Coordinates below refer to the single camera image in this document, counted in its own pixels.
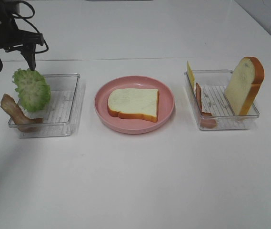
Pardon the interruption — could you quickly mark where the clear plastic tray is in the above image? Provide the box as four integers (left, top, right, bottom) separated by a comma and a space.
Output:
8, 73, 85, 138
184, 70, 260, 130

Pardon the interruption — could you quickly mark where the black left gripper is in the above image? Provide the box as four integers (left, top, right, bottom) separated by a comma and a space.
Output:
0, 0, 44, 72

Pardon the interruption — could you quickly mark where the bacon strip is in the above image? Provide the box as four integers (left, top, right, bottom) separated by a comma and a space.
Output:
0, 94, 43, 133
195, 83, 217, 128

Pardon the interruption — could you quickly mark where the yellow cheese slice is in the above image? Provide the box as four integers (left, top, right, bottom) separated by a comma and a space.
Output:
186, 61, 195, 91

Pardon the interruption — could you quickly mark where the bread slice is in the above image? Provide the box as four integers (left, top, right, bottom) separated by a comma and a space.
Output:
224, 57, 264, 115
107, 88, 159, 123

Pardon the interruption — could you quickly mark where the right clear plastic tray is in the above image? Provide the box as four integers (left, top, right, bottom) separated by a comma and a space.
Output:
184, 70, 260, 130

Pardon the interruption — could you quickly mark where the left clear plastic tray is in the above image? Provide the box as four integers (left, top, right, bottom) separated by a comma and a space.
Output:
8, 73, 85, 138

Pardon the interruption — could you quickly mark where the green lettuce leaf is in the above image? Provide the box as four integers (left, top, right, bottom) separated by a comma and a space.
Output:
12, 69, 51, 112

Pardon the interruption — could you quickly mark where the pink round plate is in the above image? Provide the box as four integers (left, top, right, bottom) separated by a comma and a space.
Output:
94, 76, 175, 134

